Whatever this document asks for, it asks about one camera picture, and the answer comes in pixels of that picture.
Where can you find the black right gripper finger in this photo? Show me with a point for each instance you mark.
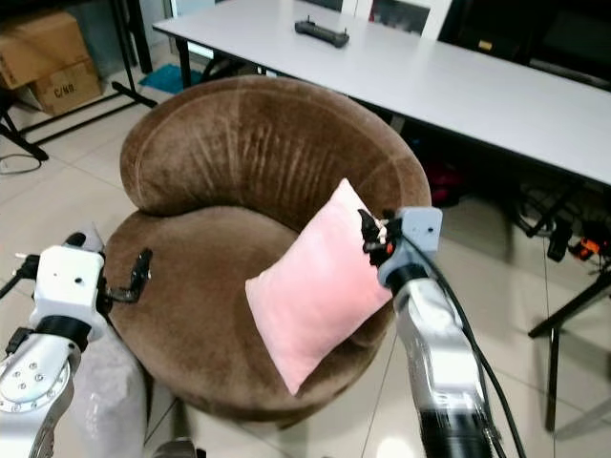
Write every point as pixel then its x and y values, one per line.
pixel 369 231

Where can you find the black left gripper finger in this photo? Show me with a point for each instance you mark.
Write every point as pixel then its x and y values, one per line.
pixel 75 239
pixel 142 269

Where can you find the pink rectangular pillow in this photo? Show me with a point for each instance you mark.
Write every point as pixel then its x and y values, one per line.
pixel 320 291

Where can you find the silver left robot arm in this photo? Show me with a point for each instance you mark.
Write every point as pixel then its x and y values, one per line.
pixel 38 382

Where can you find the brown round velvet sofa chair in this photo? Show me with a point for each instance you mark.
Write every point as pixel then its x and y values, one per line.
pixel 248 153

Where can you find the teal floor mat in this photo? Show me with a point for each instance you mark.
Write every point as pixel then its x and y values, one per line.
pixel 167 78

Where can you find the dark red bag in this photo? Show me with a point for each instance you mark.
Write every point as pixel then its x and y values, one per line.
pixel 444 183

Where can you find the small printed cardboard box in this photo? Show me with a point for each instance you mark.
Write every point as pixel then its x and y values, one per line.
pixel 69 89

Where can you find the grey robot foot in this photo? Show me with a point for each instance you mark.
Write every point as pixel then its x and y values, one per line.
pixel 177 448

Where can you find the long white table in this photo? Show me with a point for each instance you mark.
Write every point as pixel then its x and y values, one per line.
pixel 439 81

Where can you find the black and orange tool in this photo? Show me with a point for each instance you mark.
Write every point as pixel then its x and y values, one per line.
pixel 582 246

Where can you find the large plain cardboard box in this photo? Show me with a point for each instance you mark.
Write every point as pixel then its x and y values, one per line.
pixel 38 46

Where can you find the black metal table leg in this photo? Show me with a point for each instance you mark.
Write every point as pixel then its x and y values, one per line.
pixel 554 353

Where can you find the black remote controller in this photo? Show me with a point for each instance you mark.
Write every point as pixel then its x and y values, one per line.
pixel 322 33

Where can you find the white chair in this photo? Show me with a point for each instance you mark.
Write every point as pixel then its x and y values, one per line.
pixel 434 14

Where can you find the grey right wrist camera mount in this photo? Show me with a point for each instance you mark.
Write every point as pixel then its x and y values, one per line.
pixel 420 229

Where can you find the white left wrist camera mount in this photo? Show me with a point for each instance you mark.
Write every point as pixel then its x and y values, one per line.
pixel 69 281

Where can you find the black metal rack frame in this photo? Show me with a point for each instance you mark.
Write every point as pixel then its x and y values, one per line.
pixel 129 57

